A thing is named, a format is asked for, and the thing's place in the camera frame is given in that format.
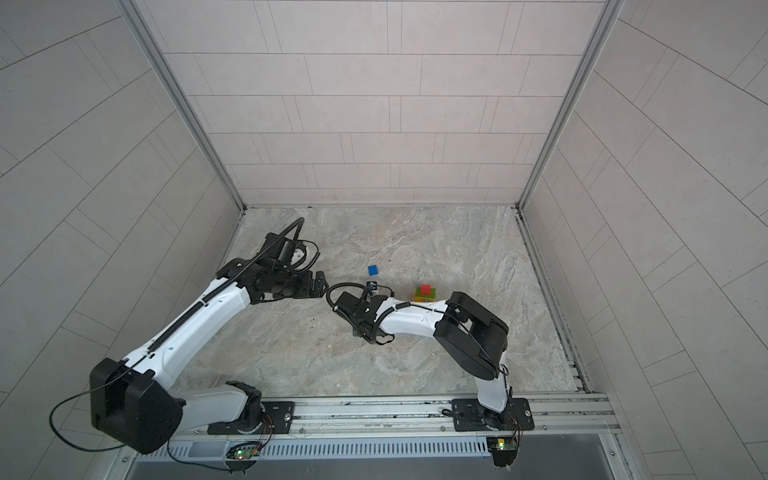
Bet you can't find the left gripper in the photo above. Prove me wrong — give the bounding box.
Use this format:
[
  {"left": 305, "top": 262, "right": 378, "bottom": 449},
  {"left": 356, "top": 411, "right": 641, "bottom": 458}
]
[{"left": 272, "top": 269, "right": 334, "bottom": 298}]

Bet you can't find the green wood block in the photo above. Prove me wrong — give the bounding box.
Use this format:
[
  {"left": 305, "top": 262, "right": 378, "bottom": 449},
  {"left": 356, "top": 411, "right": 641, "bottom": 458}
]
[{"left": 413, "top": 285, "right": 436, "bottom": 302}]

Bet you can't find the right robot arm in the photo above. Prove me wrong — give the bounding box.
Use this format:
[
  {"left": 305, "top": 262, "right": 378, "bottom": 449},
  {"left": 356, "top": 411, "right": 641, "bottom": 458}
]
[{"left": 325, "top": 282, "right": 519, "bottom": 431}]

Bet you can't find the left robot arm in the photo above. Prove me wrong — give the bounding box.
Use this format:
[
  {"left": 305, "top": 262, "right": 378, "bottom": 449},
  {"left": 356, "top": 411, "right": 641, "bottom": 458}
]
[{"left": 90, "top": 233, "right": 327, "bottom": 454}]

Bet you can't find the left controller board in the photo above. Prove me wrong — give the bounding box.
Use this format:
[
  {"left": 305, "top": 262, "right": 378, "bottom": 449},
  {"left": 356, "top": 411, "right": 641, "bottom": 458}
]
[{"left": 225, "top": 441, "right": 263, "bottom": 461}]

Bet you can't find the controller board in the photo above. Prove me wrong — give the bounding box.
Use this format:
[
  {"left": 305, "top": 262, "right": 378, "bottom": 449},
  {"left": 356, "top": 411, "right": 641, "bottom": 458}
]
[
  {"left": 486, "top": 437, "right": 519, "bottom": 468},
  {"left": 225, "top": 441, "right": 263, "bottom": 461}
]

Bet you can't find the vent grille strip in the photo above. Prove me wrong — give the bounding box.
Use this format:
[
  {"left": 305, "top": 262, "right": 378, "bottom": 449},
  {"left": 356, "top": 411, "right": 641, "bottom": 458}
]
[{"left": 136, "top": 436, "right": 490, "bottom": 463}]

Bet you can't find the right controller board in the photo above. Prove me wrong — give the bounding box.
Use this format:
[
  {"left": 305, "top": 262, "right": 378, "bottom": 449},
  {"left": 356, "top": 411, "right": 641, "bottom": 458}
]
[{"left": 486, "top": 437, "right": 519, "bottom": 468}]

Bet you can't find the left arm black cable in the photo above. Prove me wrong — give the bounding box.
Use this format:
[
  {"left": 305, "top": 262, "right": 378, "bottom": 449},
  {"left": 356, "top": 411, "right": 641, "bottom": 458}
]
[{"left": 49, "top": 217, "right": 306, "bottom": 473}]

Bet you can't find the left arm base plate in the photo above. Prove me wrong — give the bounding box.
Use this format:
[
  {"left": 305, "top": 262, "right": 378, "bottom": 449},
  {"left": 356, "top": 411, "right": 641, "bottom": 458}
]
[{"left": 207, "top": 401, "right": 295, "bottom": 435}]

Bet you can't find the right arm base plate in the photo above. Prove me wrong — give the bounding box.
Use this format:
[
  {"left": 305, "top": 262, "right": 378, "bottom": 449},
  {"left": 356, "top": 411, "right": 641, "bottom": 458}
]
[{"left": 443, "top": 398, "right": 535, "bottom": 432}]

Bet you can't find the aluminium mounting rail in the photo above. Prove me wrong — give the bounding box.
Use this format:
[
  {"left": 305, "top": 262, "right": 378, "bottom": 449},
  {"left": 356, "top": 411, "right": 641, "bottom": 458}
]
[{"left": 121, "top": 393, "right": 620, "bottom": 453}]

